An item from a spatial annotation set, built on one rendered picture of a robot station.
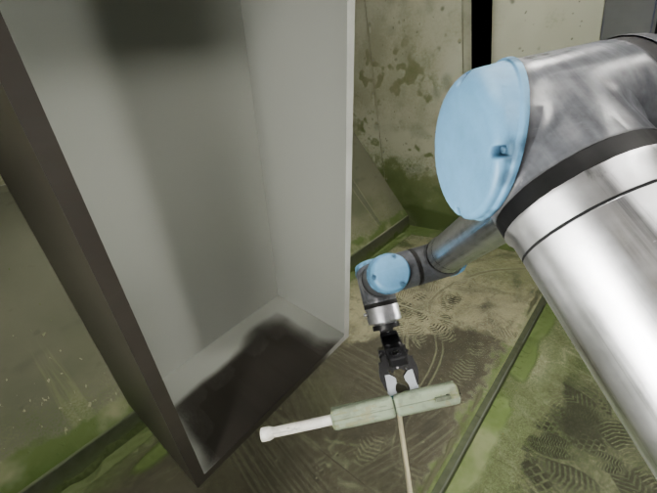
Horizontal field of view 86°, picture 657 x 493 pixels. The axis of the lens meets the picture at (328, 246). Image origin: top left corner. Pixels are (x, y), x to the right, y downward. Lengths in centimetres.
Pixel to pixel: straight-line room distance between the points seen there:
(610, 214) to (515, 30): 213
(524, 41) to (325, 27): 160
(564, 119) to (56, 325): 180
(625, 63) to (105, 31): 83
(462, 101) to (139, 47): 75
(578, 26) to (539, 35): 16
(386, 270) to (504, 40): 179
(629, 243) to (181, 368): 118
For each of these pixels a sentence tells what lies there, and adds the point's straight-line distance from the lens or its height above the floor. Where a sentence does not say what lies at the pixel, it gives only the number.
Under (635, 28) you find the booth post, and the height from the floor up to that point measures 121.
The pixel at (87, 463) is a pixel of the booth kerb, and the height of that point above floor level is 10.
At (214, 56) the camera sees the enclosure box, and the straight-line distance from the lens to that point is 103.
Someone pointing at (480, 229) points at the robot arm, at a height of 100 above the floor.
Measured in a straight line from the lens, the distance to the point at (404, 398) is 92.
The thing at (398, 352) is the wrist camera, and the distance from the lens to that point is 87.
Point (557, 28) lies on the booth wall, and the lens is 231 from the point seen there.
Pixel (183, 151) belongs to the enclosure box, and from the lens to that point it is 99.
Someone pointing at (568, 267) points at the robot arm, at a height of 113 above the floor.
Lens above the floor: 127
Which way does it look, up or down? 25 degrees down
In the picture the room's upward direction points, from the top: 11 degrees counter-clockwise
